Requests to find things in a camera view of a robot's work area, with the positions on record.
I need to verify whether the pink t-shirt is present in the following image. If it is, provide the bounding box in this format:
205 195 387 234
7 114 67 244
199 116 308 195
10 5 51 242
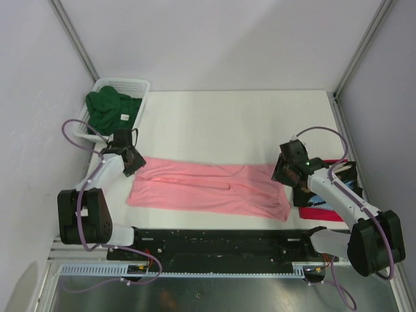
127 158 291 222

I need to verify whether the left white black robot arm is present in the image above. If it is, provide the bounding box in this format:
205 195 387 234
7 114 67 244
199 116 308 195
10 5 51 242
57 144 146 260

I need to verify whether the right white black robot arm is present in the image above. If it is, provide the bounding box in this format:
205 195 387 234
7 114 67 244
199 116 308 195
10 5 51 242
272 154 406 276

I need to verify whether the black printed folded t-shirt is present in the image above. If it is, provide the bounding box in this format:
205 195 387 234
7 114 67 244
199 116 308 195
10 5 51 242
292 160 363 210

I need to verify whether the green t-shirt in basket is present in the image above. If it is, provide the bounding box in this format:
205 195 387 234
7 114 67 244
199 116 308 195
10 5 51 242
85 86 142 136

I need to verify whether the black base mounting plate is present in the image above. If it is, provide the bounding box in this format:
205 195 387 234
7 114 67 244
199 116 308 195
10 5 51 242
107 229 341 264

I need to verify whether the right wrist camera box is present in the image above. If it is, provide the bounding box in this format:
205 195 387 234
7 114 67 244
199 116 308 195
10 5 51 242
279 139 309 163

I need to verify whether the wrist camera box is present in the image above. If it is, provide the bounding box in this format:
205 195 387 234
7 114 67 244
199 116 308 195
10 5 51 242
111 128 139 147
279 139 309 163

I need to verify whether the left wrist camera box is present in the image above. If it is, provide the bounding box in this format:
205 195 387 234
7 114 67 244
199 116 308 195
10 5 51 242
111 128 139 147

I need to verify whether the white slotted cable duct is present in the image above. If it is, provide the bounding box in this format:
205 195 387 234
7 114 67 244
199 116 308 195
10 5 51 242
60 263 324 279

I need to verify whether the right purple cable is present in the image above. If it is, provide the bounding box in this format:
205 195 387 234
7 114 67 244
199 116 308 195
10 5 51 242
294 127 396 309

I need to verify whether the left aluminium frame post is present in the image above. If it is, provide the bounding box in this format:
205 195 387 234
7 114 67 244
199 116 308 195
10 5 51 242
48 0 99 82

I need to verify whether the aluminium frame post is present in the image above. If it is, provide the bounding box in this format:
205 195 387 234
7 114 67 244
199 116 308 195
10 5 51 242
48 0 99 82
334 0 399 98

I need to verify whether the right aluminium frame post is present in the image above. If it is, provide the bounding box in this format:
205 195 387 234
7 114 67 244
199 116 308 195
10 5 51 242
334 0 399 98

